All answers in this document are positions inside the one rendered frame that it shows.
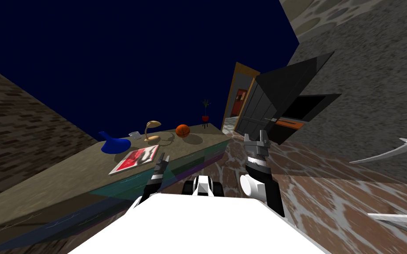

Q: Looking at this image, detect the dark grey door leaf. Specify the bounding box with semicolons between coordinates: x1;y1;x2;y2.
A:
235;78;279;142

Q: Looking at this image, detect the red door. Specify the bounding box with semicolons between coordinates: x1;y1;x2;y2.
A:
234;88;249;117

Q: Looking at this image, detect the blue vase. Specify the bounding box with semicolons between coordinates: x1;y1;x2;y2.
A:
98;131;132;155

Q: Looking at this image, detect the white curved furniture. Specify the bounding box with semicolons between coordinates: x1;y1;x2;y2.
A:
349;137;407;226

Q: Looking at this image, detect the red and white book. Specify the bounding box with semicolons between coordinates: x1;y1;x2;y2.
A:
108;144;160;176

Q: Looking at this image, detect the tan desk lamp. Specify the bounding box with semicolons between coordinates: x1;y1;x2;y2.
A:
143;120;162;142

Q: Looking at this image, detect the long tan-topped drawer sideboard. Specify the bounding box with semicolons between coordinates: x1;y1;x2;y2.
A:
0;124;231;254

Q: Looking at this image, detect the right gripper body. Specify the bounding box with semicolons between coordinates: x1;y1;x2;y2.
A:
244;139;271;159

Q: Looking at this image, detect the plant in red pot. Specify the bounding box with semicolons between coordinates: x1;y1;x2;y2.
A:
201;99;211;129

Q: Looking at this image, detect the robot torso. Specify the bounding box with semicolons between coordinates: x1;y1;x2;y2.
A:
67;175;332;254

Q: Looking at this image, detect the black cabinet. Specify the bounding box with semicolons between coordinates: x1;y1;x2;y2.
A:
254;51;343;146

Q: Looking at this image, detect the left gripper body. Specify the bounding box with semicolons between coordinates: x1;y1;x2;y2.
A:
154;160;170;176

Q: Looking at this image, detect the orange basketball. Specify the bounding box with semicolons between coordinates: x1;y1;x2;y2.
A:
175;123;191;138

